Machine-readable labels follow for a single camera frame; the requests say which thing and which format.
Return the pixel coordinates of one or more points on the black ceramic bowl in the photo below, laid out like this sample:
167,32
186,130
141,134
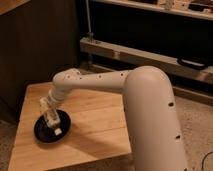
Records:
44,132

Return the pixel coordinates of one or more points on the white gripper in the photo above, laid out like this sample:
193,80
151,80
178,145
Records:
51,101

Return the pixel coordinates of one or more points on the upper wooden shelf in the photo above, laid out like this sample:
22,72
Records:
185,8

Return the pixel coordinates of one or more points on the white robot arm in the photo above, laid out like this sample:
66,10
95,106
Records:
149,107

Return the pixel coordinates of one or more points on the wooden table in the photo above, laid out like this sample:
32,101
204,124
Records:
98,131

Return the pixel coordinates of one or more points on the black handle on rail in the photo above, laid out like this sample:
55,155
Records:
193,65

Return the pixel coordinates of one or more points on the metal vertical pole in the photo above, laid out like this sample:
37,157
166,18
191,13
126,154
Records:
90,33

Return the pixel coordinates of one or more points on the metal shelf rail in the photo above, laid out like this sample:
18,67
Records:
139,57

